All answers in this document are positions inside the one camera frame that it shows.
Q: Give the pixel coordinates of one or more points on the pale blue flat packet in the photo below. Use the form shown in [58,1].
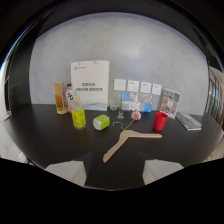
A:
[95,106]

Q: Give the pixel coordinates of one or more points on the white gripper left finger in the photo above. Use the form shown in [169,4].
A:
[68,170]

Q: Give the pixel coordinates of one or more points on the pink artificial flower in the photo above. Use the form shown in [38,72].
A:
[135,116]

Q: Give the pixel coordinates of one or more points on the white paper bag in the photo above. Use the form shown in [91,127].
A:
[90,82]

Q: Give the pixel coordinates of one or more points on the amber box with clear window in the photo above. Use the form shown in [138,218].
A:
[60,97]

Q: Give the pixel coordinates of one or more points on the small clear jar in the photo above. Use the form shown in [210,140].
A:
[113,107]

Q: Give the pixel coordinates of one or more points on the green and white tape dispenser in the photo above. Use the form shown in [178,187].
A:
[101,122]

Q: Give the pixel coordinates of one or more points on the white wall socket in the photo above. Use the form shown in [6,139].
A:
[120,84]
[145,87]
[133,86]
[156,89]

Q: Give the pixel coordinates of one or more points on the blue and white box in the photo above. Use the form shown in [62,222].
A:
[136,102]

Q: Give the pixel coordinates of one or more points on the colourful printed brochure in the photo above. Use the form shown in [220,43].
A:
[170,102]

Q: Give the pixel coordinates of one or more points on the pink label drink bottle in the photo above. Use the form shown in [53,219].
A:
[70,97]

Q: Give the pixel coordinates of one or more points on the small clear glass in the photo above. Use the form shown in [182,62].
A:
[120,110]

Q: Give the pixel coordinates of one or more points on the red plastic cup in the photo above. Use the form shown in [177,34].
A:
[160,121]

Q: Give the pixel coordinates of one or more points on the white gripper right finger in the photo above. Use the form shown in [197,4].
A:
[159,168]

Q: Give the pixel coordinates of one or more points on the wooden clothes hanger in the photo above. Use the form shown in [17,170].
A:
[126,140]

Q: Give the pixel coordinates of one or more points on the yellow green drink bottle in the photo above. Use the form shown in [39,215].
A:
[78,115]

